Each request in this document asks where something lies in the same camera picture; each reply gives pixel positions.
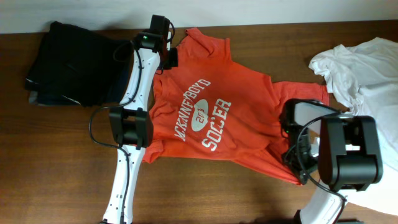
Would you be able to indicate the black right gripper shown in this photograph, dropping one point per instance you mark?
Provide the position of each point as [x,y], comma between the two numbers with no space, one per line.
[302,165]

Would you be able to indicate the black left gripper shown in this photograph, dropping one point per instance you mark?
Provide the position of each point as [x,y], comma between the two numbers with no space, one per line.
[171,58]

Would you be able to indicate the red soccer t-shirt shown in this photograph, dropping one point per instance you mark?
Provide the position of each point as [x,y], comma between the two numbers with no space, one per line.
[210,107]

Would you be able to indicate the white t-shirt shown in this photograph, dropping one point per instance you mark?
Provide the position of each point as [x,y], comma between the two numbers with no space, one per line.
[363,78]

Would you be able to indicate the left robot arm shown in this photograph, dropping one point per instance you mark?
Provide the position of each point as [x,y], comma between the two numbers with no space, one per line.
[131,126]

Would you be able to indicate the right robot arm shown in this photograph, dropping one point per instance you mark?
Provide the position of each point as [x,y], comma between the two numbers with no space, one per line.
[338,152]

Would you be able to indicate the folded navy blue garment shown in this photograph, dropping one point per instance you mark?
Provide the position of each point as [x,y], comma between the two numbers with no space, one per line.
[92,77]

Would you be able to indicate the folded black garment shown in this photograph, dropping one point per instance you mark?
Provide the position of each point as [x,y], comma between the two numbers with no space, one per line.
[70,39]

